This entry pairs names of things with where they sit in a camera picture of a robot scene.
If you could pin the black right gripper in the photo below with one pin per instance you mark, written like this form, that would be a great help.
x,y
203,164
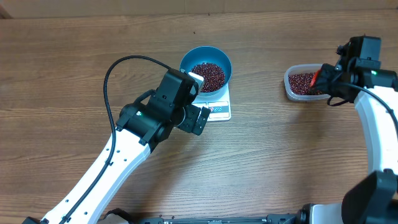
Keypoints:
x,y
325,78

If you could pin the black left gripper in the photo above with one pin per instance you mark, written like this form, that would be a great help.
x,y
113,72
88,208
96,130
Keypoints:
x,y
194,112

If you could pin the red scoop with blue handle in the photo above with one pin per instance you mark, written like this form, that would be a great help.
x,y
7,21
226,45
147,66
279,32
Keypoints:
x,y
314,79

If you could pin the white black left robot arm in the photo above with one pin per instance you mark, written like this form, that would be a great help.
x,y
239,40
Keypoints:
x,y
142,124

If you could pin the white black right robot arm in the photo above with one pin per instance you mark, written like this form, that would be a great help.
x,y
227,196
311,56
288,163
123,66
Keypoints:
x,y
358,78

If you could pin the white digital kitchen scale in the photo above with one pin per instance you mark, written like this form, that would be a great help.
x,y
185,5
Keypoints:
x,y
217,102

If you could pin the blue plastic bowl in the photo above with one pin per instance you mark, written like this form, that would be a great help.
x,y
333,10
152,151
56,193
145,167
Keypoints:
x,y
210,63

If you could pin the red adzuki beans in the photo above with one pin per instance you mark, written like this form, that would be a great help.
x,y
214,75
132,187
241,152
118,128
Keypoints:
x,y
300,84

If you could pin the clear plastic food container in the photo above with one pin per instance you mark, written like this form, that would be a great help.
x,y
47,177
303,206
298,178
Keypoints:
x,y
298,69

